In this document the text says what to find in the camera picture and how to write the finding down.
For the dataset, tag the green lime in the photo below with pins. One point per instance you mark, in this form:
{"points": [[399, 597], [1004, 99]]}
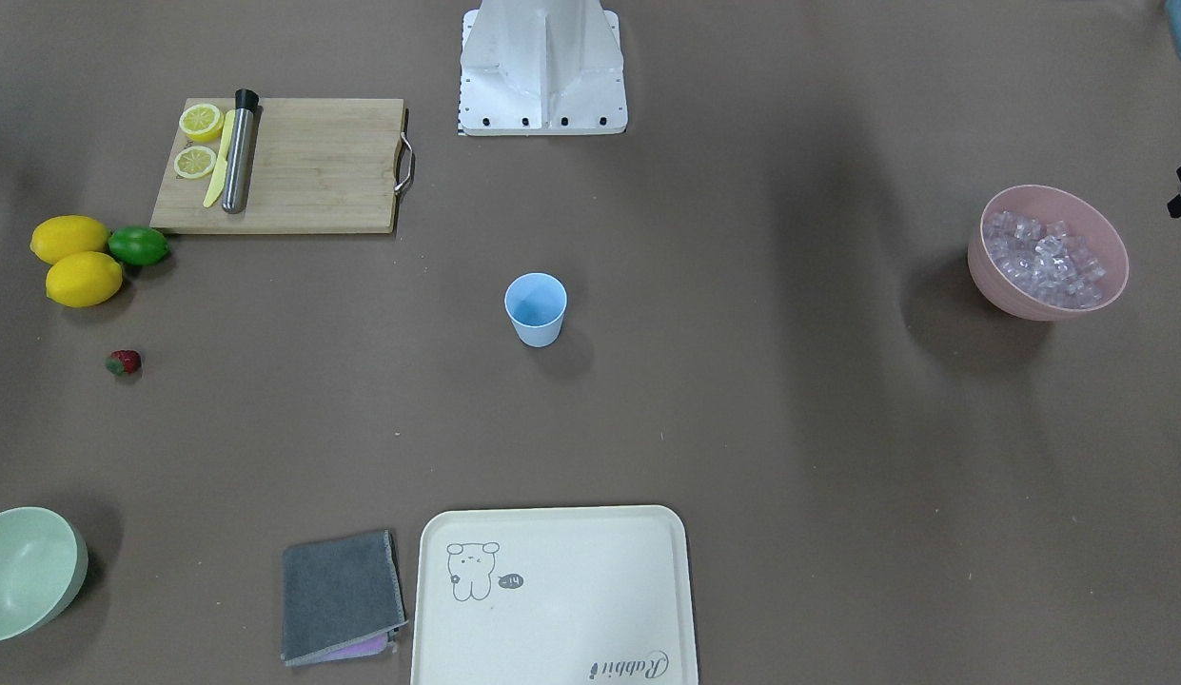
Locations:
{"points": [[138, 245]]}

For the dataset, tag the lemon half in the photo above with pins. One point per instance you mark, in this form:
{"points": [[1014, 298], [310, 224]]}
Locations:
{"points": [[202, 122], [194, 162]]}

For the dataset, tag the clear ice cubes pile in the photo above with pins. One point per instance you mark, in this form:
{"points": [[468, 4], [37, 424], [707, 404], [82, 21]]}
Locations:
{"points": [[1048, 261]]}

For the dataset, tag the pink bowl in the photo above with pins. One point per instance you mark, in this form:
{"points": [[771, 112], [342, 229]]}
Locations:
{"points": [[1047, 204]]}

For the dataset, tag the light blue plastic cup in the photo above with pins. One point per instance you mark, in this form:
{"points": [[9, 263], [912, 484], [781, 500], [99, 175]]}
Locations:
{"points": [[536, 303]]}

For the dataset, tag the yellow plastic knife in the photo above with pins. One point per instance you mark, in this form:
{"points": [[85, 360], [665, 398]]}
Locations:
{"points": [[218, 175]]}

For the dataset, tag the cream rabbit tray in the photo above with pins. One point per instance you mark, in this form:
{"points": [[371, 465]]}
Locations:
{"points": [[565, 595]]}

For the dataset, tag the yellow lemon lower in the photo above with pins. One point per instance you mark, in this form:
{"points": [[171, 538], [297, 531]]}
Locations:
{"points": [[84, 279]]}

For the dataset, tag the grey folded cloth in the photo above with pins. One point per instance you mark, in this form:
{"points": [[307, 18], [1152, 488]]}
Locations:
{"points": [[341, 599]]}

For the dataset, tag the bamboo cutting board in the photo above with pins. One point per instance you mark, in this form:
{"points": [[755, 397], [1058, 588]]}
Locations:
{"points": [[320, 165]]}

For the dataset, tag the lemon half lower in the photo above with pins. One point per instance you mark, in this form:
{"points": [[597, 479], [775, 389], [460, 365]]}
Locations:
{"points": [[194, 162]]}

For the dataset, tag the steel muddler black tip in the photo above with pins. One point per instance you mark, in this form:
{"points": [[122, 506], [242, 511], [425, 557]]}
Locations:
{"points": [[241, 151]]}

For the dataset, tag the lemon half upper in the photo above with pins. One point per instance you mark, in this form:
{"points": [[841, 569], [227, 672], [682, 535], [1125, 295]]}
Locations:
{"points": [[202, 122]]}

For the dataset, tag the yellow lemon upper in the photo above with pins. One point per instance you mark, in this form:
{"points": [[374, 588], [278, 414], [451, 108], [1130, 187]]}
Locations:
{"points": [[61, 236]]}

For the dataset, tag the yellow lemon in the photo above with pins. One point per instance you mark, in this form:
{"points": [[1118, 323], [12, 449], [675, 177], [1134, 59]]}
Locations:
{"points": [[84, 279], [61, 236]]}

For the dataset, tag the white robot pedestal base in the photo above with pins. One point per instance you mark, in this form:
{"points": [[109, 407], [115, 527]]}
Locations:
{"points": [[532, 68]]}

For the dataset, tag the mint green bowl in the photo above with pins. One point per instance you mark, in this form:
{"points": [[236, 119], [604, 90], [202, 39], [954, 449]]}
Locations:
{"points": [[43, 564]]}

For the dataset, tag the red strawberry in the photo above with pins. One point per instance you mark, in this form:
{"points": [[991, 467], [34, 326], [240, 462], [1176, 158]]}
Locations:
{"points": [[123, 362]]}

